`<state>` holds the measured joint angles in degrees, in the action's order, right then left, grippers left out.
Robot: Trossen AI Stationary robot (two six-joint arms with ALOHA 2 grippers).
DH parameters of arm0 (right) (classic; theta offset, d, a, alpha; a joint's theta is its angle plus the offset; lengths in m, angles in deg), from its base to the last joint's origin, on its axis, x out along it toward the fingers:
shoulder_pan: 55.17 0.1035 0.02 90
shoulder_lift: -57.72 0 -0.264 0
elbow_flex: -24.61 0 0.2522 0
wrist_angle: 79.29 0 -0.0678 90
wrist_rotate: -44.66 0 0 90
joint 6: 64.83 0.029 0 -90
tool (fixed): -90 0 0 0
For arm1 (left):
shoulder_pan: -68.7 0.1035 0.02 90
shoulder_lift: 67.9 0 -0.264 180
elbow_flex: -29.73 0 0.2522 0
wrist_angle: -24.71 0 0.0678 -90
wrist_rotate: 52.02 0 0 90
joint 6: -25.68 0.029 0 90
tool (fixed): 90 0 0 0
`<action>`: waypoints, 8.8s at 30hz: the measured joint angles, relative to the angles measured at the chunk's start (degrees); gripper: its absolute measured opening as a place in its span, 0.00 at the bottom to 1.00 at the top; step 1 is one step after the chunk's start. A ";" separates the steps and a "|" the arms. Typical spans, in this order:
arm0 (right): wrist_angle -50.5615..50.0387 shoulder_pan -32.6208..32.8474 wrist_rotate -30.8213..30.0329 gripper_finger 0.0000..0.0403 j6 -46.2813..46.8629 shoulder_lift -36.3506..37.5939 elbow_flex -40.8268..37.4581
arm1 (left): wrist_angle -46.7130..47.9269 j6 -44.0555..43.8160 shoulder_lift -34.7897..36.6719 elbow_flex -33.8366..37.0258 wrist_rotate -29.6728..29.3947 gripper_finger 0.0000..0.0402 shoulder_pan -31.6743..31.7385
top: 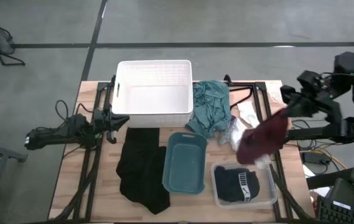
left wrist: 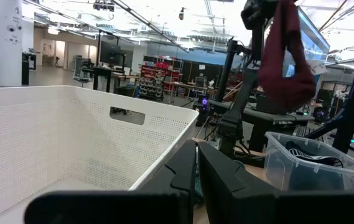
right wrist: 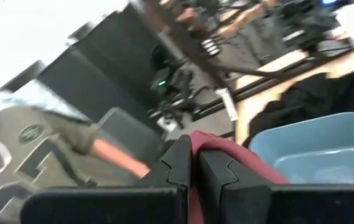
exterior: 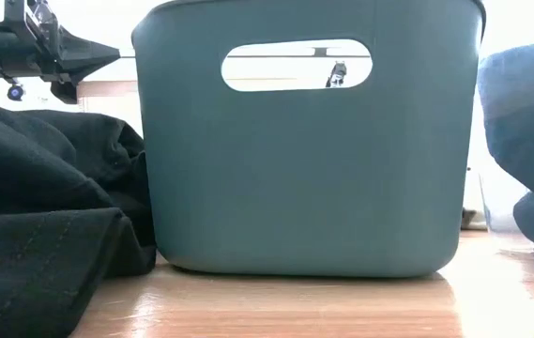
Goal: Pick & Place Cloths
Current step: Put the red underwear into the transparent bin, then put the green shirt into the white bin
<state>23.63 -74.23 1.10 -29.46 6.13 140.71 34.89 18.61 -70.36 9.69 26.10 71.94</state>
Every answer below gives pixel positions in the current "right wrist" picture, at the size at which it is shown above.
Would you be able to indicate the person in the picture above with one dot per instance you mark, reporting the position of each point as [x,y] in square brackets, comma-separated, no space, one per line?
[55,130]

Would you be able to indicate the teal plastic bin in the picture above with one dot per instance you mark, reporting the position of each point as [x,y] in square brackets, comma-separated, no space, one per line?
[319,140]

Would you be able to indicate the black aluminium table frame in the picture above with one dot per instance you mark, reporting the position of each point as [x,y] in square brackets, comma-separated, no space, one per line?
[257,87]

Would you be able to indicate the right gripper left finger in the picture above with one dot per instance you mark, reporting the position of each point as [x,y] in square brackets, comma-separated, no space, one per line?
[133,205]

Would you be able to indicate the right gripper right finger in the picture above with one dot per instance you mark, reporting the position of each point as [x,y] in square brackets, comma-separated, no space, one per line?
[257,205]

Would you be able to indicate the large black cloth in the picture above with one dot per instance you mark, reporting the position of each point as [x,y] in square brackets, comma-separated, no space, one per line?
[319,93]

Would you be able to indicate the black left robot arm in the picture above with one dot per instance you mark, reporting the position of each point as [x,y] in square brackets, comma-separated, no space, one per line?
[170,87]

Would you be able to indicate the maroon cloth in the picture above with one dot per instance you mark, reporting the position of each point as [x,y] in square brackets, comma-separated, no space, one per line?
[214,143]

